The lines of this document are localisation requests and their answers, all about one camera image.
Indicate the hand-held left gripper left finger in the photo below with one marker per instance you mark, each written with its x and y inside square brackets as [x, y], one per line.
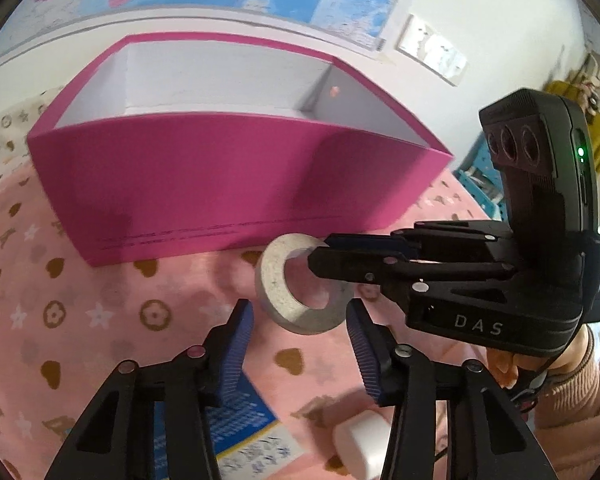
[237, 345]

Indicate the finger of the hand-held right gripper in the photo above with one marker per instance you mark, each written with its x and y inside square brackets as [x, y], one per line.
[369, 242]
[360, 267]

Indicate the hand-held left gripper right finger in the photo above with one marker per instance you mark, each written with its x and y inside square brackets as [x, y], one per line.
[362, 355]

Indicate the white tape roll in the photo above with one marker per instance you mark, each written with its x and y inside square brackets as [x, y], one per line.
[275, 280]

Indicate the pink cardboard box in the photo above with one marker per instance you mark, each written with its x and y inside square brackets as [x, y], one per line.
[205, 180]

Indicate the person's right forearm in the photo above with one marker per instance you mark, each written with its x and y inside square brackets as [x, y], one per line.
[574, 410]

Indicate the person's right hand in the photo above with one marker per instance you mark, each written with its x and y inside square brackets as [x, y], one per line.
[499, 367]

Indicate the printed booklet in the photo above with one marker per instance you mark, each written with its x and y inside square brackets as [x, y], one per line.
[250, 420]

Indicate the white rectangular block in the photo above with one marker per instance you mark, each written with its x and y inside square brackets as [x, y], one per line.
[364, 445]

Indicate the blue plastic basket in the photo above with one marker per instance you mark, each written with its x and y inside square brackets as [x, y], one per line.
[479, 185]

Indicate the pink patterned blanket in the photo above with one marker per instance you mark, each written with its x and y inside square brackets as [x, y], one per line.
[105, 320]

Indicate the yellow garment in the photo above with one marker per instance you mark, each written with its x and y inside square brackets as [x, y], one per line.
[599, 130]

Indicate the white wall socket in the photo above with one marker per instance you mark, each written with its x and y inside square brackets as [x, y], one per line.
[429, 47]

